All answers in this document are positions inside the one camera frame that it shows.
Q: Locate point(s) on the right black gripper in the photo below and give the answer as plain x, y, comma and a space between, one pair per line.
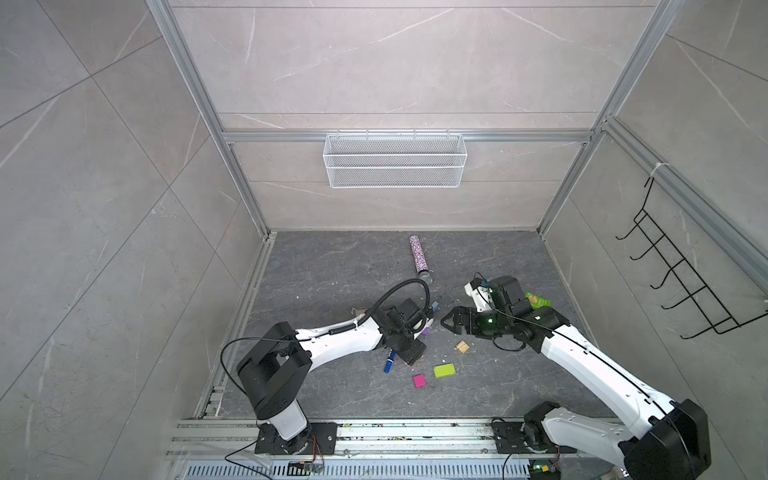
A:
469, 323

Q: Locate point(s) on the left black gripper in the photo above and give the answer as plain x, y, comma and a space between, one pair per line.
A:
416, 354

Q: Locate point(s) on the blue white marker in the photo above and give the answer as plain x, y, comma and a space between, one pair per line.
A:
389, 362

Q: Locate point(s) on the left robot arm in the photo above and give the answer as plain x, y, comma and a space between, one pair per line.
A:
273, 371

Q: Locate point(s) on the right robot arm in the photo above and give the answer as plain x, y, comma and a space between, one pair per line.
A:
654, 436

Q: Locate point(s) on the magenta cube block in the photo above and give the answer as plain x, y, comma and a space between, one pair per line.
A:
419, 381

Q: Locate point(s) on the lime green block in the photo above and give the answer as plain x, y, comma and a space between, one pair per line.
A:
444, 370

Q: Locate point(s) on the small natural wood cube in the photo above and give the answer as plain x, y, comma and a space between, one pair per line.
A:
462, 347

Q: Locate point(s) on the glitter sprinkle tube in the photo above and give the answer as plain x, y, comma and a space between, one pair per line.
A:
421, 266

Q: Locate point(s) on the green circuit board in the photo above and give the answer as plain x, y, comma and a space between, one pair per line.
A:
543, 470

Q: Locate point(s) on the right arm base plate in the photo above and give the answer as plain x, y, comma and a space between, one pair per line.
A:
519, 437

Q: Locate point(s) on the white wire mesh basket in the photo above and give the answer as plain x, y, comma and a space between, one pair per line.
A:
394, 160

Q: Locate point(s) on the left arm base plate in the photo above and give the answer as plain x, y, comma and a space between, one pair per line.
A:
317, 437

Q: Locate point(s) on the black wire hook rack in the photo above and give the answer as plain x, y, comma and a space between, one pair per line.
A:
718, 318

